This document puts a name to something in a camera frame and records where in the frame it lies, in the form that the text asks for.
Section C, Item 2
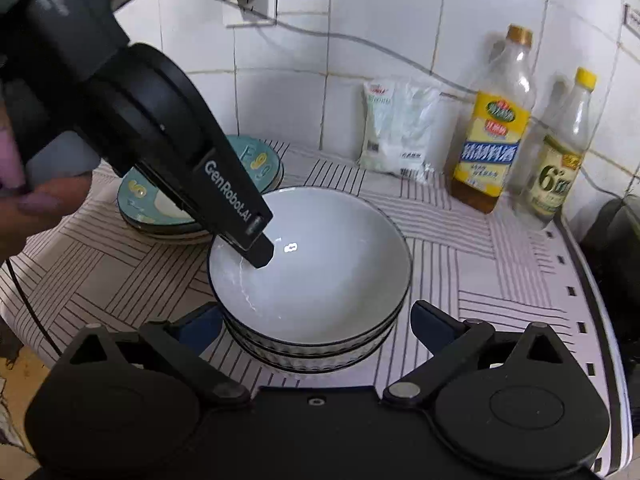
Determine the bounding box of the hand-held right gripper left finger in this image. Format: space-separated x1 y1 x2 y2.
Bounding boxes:
69 302 251 408

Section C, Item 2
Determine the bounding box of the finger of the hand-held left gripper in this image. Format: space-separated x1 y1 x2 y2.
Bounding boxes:
134 142 275 269

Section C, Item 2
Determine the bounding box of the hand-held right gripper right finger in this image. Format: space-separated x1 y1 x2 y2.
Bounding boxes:
382 300 573 404

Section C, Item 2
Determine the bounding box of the teal fried egg plate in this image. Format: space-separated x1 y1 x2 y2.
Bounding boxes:
117 135 285 227

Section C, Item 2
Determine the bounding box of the white ribbed bowl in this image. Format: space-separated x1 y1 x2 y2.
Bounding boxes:
206 186 413 347
225 305 403 374

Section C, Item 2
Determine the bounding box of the person's left hand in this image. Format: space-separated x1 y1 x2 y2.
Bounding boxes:
0 97 103 263

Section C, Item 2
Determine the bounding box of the striped grey tablecloth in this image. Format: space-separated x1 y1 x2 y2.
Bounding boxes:
0 140 631 461

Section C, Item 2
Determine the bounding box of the white powder bag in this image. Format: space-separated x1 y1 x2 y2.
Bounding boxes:
359 78 443 184

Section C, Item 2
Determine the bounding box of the yellow label oil bottle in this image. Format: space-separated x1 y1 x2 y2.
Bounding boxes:
450 24 537 215

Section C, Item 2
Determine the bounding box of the dark appliance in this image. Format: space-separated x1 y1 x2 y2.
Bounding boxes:
580 195 640 351

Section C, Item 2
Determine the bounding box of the clear yellow cap bottle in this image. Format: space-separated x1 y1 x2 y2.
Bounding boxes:
515 67 598 231

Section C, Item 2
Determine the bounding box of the white wall socket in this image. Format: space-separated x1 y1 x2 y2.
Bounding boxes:
222 0 277 27

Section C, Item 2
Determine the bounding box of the black cable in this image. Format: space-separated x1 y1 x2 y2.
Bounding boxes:
7 257 62 357

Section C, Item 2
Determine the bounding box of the grey wall cable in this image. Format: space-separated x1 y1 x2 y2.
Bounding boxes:
250 7 481 97

